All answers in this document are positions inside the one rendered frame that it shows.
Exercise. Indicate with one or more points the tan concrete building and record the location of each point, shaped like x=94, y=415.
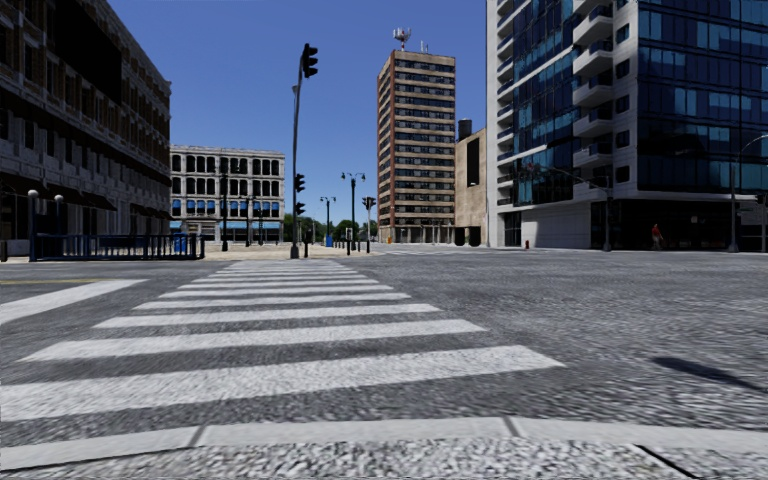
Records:
x=465, y=198

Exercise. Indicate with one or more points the grey street lamp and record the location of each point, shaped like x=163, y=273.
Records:
x=224, y=210
x=248, y=222
x=732, y=210
x=353, y=207
x=327, y=216

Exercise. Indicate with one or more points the trees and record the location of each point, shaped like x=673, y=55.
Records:
x=342, y=229

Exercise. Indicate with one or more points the pale stone building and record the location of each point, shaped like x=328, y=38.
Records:
x=240, y=180

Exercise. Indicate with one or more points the traffic light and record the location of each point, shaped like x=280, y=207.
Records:
x=606, y=225
x=368, y=219
x=295, y=180

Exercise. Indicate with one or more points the glass tower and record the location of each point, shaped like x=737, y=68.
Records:
x=660, y=108

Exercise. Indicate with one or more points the grey stone building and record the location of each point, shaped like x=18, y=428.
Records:
x=90, y=120

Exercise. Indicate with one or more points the person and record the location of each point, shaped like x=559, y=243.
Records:
x=657, y=236

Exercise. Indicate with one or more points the dark stairway railing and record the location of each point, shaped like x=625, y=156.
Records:
x=120, y=245

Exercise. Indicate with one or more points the brown concrete tower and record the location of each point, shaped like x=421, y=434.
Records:
x=420, y=144

